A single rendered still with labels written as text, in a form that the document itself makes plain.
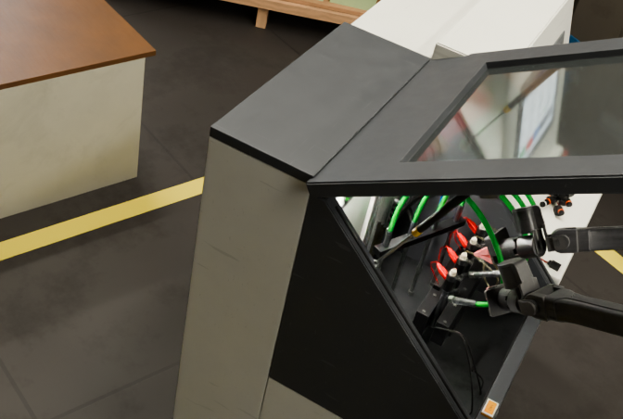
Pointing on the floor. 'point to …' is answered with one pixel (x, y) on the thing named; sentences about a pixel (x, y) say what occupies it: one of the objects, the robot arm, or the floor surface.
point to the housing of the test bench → (292, 182)
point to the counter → (67, 96)
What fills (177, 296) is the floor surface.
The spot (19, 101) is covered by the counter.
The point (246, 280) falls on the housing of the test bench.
